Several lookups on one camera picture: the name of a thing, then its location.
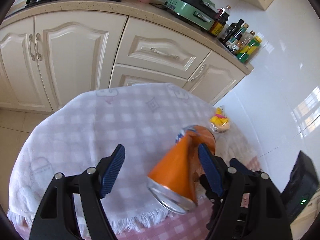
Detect orange soda can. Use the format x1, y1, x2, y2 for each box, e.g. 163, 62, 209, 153
147, 125, 216, 215

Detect small yellow wrapper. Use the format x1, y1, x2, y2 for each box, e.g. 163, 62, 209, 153
210, 106, 231, 133

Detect green yellow oil bottle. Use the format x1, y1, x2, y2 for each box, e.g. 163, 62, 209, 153
236, 35, 262, 63

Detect dark glass bottle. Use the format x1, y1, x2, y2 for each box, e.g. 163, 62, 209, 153
219, 18, 244, 44

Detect dark soy sauce bottle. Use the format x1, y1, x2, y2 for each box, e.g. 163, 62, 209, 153
209, 5, 231, 37

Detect lower cream cabinets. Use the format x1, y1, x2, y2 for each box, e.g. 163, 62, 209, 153
1, 0, 253, 112

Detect green electric cooker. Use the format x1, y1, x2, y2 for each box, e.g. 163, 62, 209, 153
164, 0, 218, 31

